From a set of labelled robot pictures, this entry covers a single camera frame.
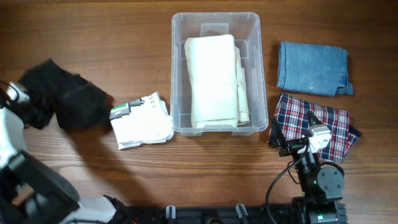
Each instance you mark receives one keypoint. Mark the cream cloth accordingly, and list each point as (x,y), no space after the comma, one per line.
(217,81)

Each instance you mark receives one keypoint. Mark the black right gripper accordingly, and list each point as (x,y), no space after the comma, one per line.
(278,139)

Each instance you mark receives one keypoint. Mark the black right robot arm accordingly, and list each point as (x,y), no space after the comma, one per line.
(322,183)

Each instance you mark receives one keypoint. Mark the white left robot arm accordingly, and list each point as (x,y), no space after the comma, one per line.
(31,192)

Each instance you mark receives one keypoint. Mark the black garment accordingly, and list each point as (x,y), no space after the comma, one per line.
(76,102)

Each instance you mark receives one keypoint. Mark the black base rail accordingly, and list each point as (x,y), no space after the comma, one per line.
(277,213)

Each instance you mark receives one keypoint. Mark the red blue plaid shirt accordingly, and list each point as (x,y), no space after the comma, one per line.
(291,115)

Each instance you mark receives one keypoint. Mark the white printed folded shirt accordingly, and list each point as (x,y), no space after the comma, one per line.
(142,121)

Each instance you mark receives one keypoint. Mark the blue folded jeans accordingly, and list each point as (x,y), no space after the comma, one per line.
(313,69)

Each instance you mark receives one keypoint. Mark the clear plastic storage bin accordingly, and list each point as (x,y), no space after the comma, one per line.
(245,27)

